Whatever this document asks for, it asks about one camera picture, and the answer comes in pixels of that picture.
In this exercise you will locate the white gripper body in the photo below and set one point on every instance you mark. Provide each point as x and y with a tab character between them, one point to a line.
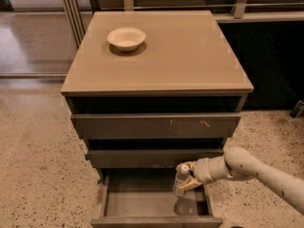
201	171

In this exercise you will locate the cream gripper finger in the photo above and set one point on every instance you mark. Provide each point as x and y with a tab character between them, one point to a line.
188	183
188	165

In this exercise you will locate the clear plastic water bottle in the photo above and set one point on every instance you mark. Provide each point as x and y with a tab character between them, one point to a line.
180	174

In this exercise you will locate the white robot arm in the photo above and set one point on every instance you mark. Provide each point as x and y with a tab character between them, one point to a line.
238	164

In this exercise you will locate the grey open bottom drawer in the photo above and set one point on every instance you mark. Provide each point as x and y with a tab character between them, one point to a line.
144	198

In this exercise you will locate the grey drawer cabinet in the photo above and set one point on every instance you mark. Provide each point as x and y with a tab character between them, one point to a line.
185	65

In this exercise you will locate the grey middle drawer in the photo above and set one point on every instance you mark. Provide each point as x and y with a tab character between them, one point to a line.
147	158

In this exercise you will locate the grey top drawer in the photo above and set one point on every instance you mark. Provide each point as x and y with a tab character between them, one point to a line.
155	126

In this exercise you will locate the white ceramic bowl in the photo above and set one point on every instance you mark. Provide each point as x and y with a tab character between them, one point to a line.
126	39

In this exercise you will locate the metal shelving frame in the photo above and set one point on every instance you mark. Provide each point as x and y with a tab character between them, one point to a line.
190	0

